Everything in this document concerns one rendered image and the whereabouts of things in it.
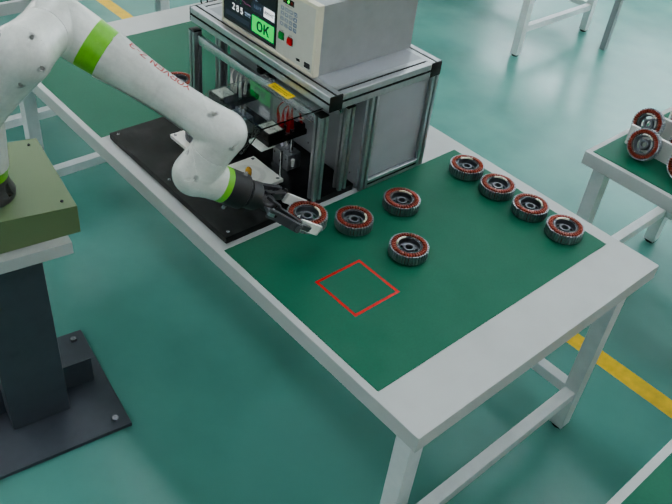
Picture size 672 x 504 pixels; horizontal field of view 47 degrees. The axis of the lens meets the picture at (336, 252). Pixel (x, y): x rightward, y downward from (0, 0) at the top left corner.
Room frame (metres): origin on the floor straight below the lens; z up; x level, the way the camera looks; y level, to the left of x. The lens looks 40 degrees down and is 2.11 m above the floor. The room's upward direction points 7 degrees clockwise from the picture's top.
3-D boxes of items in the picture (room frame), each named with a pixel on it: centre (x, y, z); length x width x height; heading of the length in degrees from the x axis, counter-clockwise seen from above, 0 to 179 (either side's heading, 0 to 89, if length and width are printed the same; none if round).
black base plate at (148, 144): (2.01, 0.37, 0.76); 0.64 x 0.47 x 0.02; 46
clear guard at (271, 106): (1.88, 0.24, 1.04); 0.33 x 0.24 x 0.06; 136
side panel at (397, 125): (2.06, -0.13, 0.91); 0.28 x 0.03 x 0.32; 136
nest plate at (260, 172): (1.92, 0.29, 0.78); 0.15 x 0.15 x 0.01; 46
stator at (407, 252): (1.68, -0.20, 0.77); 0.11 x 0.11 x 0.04
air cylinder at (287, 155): (2.02, 0.19, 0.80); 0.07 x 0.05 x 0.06; 46
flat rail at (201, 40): (2.07, 0.31, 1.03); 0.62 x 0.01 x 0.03; 46
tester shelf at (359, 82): (2.23, 0.15, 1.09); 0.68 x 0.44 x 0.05; 46
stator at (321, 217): (1.64, 0.09, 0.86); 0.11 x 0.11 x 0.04
